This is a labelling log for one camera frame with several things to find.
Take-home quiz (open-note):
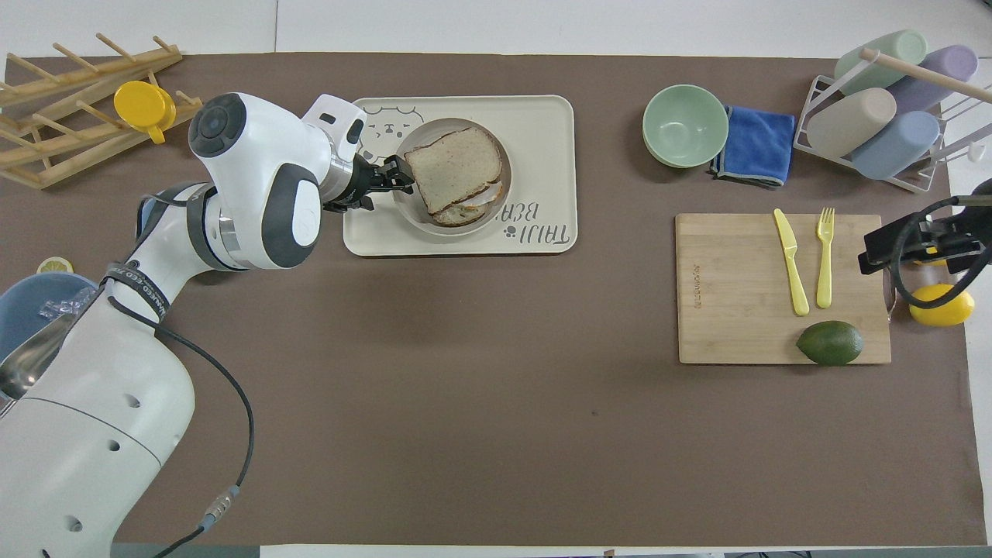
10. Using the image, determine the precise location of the white plate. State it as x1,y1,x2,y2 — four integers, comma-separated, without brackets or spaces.
391,118,512,236

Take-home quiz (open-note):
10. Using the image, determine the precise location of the white wire cup rack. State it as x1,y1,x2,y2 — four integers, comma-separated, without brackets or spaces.
794,46,992,193

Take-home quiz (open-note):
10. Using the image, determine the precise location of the light blue cup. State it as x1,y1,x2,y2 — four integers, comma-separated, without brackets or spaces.
851,111,941,181

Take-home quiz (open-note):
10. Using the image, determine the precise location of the yellow mug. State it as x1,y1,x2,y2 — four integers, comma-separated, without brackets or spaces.
114,81,177,145

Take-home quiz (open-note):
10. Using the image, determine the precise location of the beige cup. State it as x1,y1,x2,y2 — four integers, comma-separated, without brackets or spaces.
807,88,897,158

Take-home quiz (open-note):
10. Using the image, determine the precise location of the bread slice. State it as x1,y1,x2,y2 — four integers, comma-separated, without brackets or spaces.
404,126,503,215

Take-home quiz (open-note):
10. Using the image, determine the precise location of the wooden cutting board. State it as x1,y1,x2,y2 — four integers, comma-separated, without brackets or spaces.
675,213,892,365

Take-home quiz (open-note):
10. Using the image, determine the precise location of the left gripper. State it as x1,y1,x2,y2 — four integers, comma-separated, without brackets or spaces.
338,155,415,213

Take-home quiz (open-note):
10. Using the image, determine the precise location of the sandwich base with filling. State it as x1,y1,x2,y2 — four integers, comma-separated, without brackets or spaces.
430,182,505,228

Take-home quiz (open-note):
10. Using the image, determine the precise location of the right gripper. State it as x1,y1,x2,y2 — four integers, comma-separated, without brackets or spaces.
922,213,989,260

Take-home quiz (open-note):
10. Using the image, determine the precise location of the metal bowl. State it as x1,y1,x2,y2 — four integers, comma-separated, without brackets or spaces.
0,310,74,404

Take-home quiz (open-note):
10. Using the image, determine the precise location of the beige tray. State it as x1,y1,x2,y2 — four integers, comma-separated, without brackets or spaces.
343,95,579,257

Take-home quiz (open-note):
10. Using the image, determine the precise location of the yellow plastic knife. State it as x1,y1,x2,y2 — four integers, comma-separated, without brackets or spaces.
773,208,811,317

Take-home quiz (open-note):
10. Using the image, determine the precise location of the wooden dish rack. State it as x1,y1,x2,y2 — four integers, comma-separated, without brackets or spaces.
0,33,204,191

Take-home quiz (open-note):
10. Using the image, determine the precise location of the purple cup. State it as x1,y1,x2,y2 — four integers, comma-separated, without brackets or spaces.
887,44,979,113

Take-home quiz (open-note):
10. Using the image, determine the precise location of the green bowl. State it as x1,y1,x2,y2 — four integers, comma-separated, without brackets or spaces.
642,84,730,169

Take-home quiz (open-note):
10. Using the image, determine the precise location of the blue cloth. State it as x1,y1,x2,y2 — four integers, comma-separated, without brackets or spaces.
710,105,797,189

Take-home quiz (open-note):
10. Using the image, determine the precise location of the blue bowl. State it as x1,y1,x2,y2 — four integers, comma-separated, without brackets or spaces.
0,271,98,365

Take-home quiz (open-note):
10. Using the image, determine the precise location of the green cup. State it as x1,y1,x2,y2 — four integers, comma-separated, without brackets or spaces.
835,29,928,95

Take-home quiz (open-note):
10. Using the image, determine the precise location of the avocado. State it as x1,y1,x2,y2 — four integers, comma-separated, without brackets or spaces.
796,320,865,367

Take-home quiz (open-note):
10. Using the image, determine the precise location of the yellow plastic fork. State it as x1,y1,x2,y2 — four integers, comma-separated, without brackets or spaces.
815,207,836,309

